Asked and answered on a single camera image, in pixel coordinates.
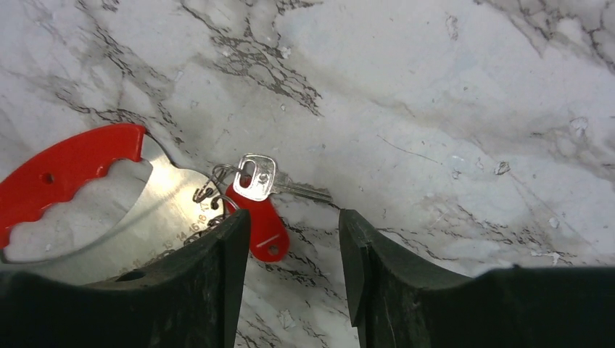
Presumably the red plastic key tag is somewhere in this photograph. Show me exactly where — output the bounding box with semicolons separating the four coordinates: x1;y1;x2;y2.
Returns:
226;185;290;262

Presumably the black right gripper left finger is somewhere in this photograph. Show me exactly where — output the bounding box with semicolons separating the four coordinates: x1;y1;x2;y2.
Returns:
1;210;250;347

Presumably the small metal split ring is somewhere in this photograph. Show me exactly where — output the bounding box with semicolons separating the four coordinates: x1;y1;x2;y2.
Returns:
192;163;242;212

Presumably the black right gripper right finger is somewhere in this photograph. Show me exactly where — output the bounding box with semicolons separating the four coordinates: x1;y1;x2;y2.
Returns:
339;210;614;347

